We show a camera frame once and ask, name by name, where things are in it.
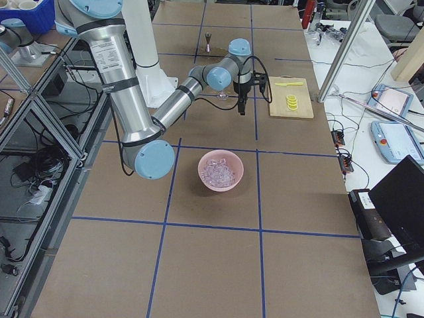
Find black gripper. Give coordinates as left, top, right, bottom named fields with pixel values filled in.
left=233, top=81, right=251, bottom=115

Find steel double jigger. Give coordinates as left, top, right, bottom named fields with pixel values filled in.
left=205, top=32, right=212, bottom=53

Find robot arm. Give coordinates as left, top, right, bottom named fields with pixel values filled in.
left=54, top=1, right=252, bottom=180

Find clear wine glass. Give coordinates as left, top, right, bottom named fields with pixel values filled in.
left=217, top=90, right=229, bottom=101

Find clear ice cubes pile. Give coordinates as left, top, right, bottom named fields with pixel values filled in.
left=201, top=158, right=236, bottom=188

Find bamboo cutting board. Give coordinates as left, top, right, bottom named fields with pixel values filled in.
left=269, top=77, right=314, bottom=119

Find yellow plastic knife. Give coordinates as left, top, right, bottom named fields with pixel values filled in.
left=275, top=81, right=303, bottom=87

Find pink bowl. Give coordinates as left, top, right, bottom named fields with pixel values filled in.
left=197, top=150, right=244, bottom=192

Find metal rod green tip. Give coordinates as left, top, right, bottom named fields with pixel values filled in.
left=330, top=92, right=424, bottom=133

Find red cylinder bottle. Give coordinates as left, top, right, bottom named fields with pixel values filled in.
left=301, top=0, right=315, bottom=30

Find blue teach pendant far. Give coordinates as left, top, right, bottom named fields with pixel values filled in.
left=368, top=84, right=413, bottom=117

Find blue teach pendant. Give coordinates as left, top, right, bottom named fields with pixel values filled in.
left=368, top=84, right=413, bottom=117
left=370, top=121, right=423, bottom=165

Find blue teach pendant near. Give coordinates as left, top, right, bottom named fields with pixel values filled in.
left=370, top=121, right=423, bottom=165

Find grey office chair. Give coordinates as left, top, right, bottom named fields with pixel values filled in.
left=374, top=1, right=423, bottom=43

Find black box white label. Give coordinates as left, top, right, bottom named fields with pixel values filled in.
left=348, top=189, right=392, bottom=241

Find black laptop computer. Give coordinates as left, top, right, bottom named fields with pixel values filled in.
left=369, top=155, right=423, bottom=264

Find blue storage bin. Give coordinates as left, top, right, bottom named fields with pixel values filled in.
left=1, top=1, right=55, bottom=34

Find black monitor stand base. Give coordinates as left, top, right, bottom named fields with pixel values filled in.
left=361, top=239, right=423, bottom=295

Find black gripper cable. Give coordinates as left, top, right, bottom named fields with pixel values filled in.
left=195, top=55, right=274, bottom=110

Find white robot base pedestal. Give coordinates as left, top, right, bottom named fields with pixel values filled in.
left=122, top=0, right=178, bottom=108

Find aluminium frame post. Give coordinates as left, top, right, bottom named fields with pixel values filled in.
left=317, top=0, right=376, bottom=103

